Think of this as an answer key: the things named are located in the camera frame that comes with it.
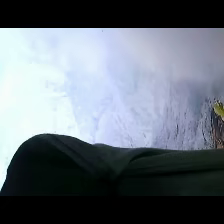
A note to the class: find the olive green garment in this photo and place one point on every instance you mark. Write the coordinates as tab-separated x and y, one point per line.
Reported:
113	170

